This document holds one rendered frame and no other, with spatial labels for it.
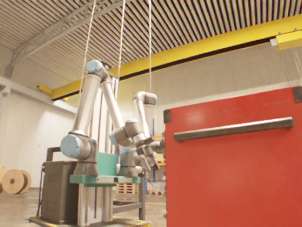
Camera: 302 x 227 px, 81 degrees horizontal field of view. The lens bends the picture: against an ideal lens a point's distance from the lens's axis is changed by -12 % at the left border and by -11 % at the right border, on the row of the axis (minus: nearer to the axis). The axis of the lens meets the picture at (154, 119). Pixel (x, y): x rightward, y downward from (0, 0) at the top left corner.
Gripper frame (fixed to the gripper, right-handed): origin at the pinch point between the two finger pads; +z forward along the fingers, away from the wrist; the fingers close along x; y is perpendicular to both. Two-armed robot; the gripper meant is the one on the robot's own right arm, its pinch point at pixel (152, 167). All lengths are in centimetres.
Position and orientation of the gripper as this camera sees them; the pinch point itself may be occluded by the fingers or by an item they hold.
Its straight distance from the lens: 122.7
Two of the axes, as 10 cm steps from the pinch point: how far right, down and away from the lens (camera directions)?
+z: 4.2, 8.4, -3.4
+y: -8.1, 5.2, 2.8
